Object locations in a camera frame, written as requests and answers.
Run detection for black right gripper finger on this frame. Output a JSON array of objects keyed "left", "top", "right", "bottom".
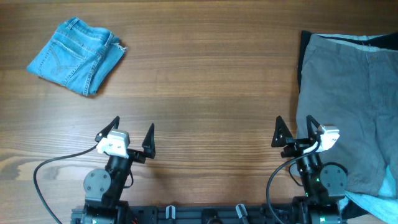
[
  {"left": 306, "top": 115, "right": 320, "bottom": 140},
  {"left": 271, "top": 116, "right": 294, "bottom": 147}
]

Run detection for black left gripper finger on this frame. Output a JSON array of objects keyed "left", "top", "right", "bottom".
[
  {"left": 95, "top": 116, "right": 120, "bottom": 142},
  {"left": 142, "top": 123, "right": 155, "bottom": 159}
]

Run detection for light blue denim jeans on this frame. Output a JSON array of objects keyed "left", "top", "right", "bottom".
[{"left": 27, "top": 17, "right": 127, "bottom": 96}]

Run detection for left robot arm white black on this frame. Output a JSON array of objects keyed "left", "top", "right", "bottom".
[{"left": 71, "top": 116, "right": 155, "bottom": 224}]

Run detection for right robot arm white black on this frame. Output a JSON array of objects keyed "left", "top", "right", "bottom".
[{"left": 266, "top": 115, "right": 348, "bottom": 224}]

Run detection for grey shorts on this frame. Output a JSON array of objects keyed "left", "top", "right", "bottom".
[{"left": 296, "top": 34, "right": 397, "bottom": 196}]

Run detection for light blue garment in pile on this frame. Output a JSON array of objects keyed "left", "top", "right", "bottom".
[{"left": 338, "top": 166, "right": 398, "bottom": 224}]

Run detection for black garment under shorts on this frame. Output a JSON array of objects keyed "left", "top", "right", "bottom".
[{"left": 297, "top": 30, "right": 397, "bottom": 90}]

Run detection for black mounting rail base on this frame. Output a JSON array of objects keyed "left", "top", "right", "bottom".
[{"left": 70, "top": 203, "right": 299, "bottom": 224}]

